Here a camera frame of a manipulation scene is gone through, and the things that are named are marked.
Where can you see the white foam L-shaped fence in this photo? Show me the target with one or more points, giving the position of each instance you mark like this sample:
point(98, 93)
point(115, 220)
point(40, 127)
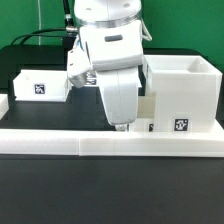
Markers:
point(87, 143)

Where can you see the white front drawer tray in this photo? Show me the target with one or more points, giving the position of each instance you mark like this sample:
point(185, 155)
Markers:
point(145, 116)

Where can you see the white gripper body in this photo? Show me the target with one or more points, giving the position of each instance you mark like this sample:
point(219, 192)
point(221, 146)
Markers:
point(119, 93)

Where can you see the white drawer cabinet box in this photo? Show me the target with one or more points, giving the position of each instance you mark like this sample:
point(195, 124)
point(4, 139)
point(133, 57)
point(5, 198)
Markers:
point(186, 90)

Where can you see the white drawer tray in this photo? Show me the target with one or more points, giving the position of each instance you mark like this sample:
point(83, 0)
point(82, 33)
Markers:
point(145, 116)
point(41, 85)

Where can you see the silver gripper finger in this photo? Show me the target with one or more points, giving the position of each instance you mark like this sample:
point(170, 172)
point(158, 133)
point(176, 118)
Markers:
point(122, 127)

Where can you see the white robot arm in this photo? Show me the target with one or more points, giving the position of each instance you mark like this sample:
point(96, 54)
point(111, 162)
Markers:
point(109, 45)

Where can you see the white rear drawer tray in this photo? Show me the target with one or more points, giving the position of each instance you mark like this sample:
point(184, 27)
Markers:
point(41, 85)

